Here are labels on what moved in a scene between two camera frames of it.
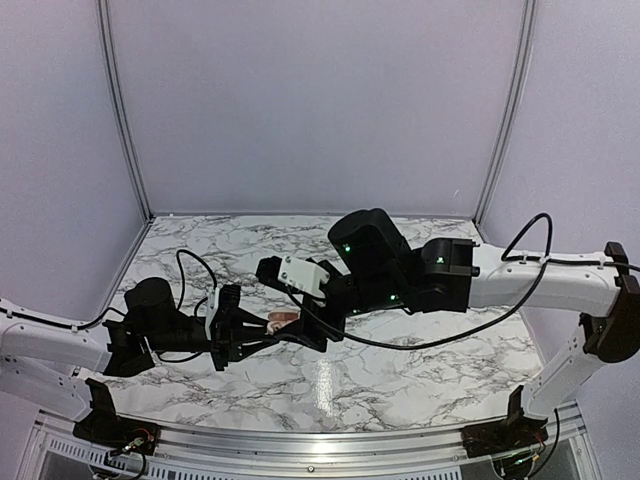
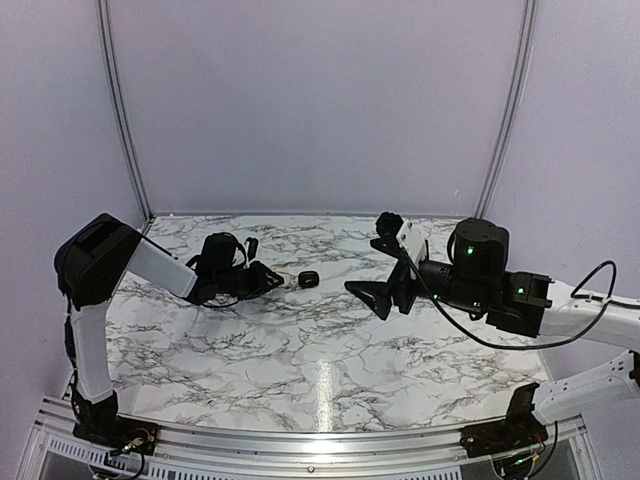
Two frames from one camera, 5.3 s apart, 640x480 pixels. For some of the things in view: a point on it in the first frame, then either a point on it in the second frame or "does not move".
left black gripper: x=227 y=335 to x=259 y=279
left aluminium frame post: x=104 y=22 does not move
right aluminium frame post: x=514 y=108 does not move
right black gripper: x=307 y=332 to x=399 y=283
